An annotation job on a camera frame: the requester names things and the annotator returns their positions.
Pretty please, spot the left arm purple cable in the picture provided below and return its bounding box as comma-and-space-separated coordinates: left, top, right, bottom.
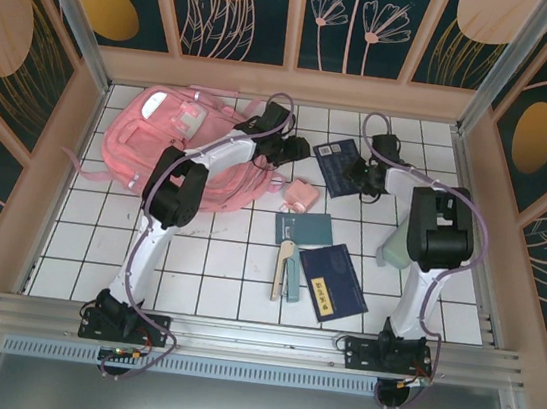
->
96, 73, 302, 400

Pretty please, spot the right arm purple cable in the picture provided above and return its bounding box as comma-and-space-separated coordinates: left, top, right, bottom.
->
326, 110, 506, 409

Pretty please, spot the teal notebook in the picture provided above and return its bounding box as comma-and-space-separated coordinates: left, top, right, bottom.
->
271, 207, 338, 252

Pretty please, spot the light green pouch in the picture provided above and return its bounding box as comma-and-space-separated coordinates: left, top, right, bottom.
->
374, 216, 422, 273

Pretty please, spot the aluminium side rail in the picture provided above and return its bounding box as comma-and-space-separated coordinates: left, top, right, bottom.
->
424, 126, 533, 352

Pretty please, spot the beige and teal stapler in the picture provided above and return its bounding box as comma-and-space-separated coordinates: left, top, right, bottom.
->
268, 238, 309, 306

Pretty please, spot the navy book with barcode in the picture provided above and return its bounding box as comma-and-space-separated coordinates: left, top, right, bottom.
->
307, 131, 365, 201

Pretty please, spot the aluminium frame post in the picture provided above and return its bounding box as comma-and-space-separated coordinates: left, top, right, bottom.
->
6, 0, 125, 96
455, 0, 547, 146

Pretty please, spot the small pink case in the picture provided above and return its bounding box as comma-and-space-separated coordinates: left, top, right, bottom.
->
280, 176, 322, 217

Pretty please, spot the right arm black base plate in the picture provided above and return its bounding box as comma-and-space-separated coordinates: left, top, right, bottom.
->
341, 334, 437, 381

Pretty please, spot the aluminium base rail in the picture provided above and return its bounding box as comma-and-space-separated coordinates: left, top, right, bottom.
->
0, 285, 530, 400

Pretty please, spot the perforated metal cable tray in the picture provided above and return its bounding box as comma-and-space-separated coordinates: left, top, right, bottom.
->
0, 333, 516, 409

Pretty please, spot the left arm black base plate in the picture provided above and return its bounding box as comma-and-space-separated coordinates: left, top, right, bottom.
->
78, 303, 173, 349

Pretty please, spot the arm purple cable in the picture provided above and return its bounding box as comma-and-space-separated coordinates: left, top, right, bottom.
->
96, 73, 302, 400
326, 110, 506, 409

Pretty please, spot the navy book with yellow label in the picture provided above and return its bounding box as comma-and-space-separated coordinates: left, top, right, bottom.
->
291, 238, 378, 329

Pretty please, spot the pink backpack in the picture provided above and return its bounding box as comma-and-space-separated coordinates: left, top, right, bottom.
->
55, 67, 299, 225

